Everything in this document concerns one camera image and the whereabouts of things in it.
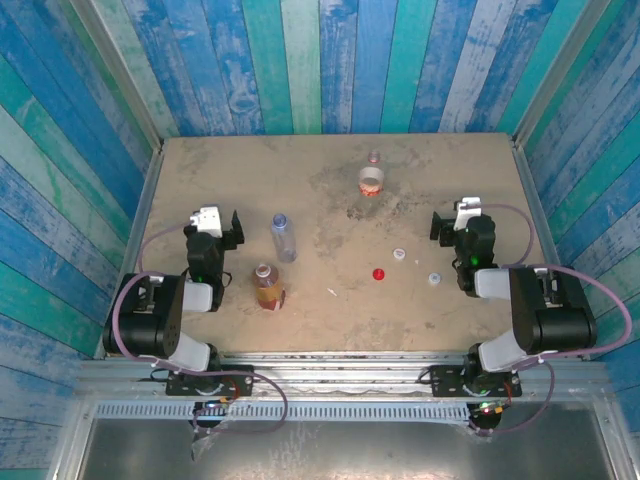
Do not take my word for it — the slotted grey cable duct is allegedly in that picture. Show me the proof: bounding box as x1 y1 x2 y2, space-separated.
93 401 474 425

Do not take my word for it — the amber tea bottle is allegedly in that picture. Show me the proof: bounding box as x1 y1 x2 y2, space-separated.
251 263 287 315

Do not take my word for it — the aluminium corner post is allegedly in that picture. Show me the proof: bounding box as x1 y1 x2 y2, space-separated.
67 0 165 154
512 0 614 146

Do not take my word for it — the clear plastic bottle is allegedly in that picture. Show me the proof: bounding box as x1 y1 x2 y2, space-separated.
270 213 298 264

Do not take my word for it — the steel sheet panel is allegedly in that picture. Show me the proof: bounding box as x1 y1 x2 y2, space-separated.
77 418 617 471

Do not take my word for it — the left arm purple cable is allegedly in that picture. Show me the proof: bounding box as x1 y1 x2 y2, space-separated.
110 223 290 435

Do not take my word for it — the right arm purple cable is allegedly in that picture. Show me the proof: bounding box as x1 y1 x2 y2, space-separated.
469 202 634 437

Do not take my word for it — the controller board with LEDs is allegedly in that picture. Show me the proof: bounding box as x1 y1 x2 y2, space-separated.
467 398 512 432
191 397 236 434

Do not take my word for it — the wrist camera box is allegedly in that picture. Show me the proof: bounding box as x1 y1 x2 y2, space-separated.
453 196 482 232
188 204 222 236

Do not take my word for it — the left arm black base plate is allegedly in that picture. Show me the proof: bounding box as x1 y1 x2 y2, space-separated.
166 363 255 398

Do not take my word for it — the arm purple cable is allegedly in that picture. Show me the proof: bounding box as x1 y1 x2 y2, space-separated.
469 202 634 437
110 223 290 435

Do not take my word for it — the aluminium rail frame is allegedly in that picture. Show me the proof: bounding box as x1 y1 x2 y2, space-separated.
74 351 615 401

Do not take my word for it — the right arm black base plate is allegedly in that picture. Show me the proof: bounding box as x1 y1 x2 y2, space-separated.
429 364 523 399

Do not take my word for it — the clear bottle red label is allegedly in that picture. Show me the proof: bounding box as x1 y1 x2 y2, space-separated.
357 149 387 199

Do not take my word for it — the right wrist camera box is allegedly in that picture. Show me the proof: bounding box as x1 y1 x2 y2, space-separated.
453 196 482 232

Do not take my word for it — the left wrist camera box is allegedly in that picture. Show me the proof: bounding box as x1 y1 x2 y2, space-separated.
188 204 222 236

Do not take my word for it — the aluminium table side rail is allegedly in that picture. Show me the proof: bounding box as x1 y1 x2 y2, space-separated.
93 147 166 360
509 137 592 360

